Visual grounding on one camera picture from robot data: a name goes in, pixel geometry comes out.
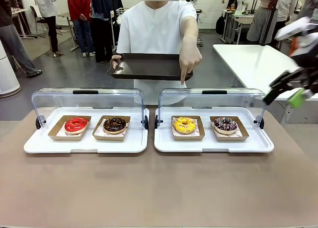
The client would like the person's left hand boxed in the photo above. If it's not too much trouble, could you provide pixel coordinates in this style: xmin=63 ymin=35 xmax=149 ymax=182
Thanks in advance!
xmin=178 ymin=35 xmax=203 ymax=87

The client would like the person in white coat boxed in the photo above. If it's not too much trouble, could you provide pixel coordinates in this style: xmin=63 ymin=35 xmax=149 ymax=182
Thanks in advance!
xmin=33 ymin=0 xmax=61 ymax=58

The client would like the person in dark blue jacket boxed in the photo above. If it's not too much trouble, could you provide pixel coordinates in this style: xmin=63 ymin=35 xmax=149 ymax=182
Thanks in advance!
xmin=90 ymin=0 xmax=124 ymax=64

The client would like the clear display lid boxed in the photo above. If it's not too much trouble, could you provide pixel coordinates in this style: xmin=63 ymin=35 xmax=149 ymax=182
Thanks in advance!
xmin=31 ymin=87 xmax=149 ymax=130
xmin=155 ymin=88 xmax=268 ymax=130

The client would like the person in red jacket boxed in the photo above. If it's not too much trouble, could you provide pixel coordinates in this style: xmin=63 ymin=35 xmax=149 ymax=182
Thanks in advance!
xmin=63 ymin=0 xmax=96 ymax=58

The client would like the person in grey skirt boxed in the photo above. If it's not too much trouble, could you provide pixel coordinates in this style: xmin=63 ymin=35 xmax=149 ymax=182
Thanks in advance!
xmin=247 ymin=0 xmax=279 ymax=44

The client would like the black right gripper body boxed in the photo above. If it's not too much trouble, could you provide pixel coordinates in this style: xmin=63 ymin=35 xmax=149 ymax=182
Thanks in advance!
xmin=290 ymin=49 xmax=318 ymax=91

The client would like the black backpack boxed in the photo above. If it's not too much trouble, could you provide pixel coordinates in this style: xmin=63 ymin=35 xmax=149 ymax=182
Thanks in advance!
xmin=215 ymin=13 xmax=226 ymax=36

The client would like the dark brown serving tray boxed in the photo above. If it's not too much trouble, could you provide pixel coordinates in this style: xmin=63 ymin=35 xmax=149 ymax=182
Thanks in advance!
xmin=107 ymin=53 xmax=194 ymax=81

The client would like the person's right hand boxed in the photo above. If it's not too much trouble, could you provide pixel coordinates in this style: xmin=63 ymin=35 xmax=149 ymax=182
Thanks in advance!
xmin=110 ymin=54 xmax=123 ymax=70

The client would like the red glazed donut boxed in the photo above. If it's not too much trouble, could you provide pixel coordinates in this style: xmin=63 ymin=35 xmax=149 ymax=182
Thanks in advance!
xmin=64 ymin=117 xmax=89 ymax=135
xmin=47 ymin=115 xmax=92 ymax=142

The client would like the black chair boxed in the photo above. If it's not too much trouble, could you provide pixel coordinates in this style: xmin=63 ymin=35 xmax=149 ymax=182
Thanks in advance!
xmin=29 ymin=5 xmax=48 ymax=39

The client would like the white display tray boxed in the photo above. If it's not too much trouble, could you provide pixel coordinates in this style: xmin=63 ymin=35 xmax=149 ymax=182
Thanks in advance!
xmin=154 ymin=106 xmax=275 ymax=153
xmin=23 ymin=106 xmax=150 ymax=154

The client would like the person in white t-shirt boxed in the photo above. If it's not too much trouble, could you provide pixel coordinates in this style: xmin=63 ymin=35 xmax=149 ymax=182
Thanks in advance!
xmin=116 ymin=0 xmax=199 ymax=106

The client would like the yellow sprinkled donut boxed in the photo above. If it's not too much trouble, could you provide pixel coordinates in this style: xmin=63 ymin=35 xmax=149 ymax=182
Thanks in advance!
xmin=173 ymin=116 xmax=197 ymax=135
xmin=171 ymin=115 xmax=206 ymax=141

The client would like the black stand pole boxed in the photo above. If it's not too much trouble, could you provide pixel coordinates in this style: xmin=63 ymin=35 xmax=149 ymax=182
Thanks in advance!
xmin=259 ymin=0 xmax=284 ymax=47

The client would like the white air purifier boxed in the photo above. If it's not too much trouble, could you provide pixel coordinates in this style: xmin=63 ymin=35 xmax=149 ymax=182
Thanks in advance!
xmin=0 ymin=40 xmax=22 ymax=98

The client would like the dark sprinkled donut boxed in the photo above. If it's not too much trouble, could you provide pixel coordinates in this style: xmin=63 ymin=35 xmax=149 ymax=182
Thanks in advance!
xmin=210 ymin=116 xmax=250 ymax=142

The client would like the white paper liner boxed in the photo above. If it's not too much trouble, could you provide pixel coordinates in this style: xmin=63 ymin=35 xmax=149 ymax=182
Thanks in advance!
xmin=95 ymin=118 xmax=130 ymax=138
xmin=211 ymin=120 xmax=243 ymax=138
xmin=172 ymin=117 xmax=201 ymax=137
xmin=57 ymin=118 xmax=89 ymax=138

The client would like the large white table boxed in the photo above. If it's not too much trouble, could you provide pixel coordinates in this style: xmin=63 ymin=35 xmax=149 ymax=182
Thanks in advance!
xmin=212 ymin=44 xmax=318 ymax=124

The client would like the purple sprinkled chocolate donut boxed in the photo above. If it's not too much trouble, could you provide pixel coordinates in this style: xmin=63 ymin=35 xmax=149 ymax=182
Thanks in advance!
xmin=213 ymin=117 xmax=238 ymax=135

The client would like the person in black jacket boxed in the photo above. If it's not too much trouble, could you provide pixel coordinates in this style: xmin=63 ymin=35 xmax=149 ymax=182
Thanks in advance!
xmin=0 ymin=0 xmax=43 ymax=78

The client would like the chocolate glazed donut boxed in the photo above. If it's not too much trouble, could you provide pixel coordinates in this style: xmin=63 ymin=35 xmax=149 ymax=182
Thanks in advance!
xmin=103 ymin=116 xmax=127 ymax=135

